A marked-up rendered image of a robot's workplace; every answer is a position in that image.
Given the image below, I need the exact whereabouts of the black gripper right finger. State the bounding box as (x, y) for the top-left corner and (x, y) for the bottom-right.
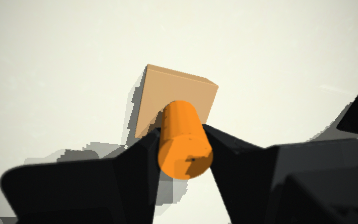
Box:
(202, 124), (358, 224)

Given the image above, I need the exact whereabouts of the orange cylinder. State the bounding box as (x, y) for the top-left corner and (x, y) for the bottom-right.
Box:
(158, 100), (213, 180)

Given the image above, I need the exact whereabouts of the tan block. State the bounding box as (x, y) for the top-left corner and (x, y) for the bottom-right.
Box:
(135, 64), (219, 138)

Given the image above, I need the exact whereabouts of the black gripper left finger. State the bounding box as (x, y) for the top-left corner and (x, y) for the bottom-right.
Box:
(0, 127), (161, 224)

